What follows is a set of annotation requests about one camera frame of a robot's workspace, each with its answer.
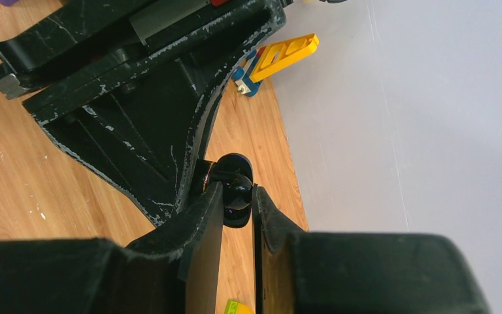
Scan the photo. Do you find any yellow green toy block stack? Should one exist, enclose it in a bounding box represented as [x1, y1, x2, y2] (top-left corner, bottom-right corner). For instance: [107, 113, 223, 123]
[224, 300, 254, 314]

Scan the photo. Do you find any black earbud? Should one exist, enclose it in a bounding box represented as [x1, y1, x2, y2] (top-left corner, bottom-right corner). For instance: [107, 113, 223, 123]
[211, 171, 253, 213]

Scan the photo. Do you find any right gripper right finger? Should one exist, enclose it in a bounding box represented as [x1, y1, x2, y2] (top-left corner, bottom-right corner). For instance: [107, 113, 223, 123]
[252, 186, 490, 313]

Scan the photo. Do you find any purple box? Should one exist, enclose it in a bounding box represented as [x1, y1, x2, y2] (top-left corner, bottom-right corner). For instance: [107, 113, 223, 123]
[0, 0, 19, 7]

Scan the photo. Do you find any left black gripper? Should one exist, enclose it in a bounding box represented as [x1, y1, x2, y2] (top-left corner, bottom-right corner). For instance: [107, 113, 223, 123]
[0, 1, 286, 226]

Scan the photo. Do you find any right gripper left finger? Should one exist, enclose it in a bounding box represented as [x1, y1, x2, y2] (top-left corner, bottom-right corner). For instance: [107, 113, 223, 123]
[0, 183, 223, 313]

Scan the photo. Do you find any yellow blue toy block tower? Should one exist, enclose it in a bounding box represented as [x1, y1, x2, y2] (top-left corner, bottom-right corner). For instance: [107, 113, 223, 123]
[231, 33, 320, 97]

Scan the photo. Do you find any black earbud case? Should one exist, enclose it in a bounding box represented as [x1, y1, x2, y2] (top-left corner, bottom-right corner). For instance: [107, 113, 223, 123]
[190, 153, 254, 228]

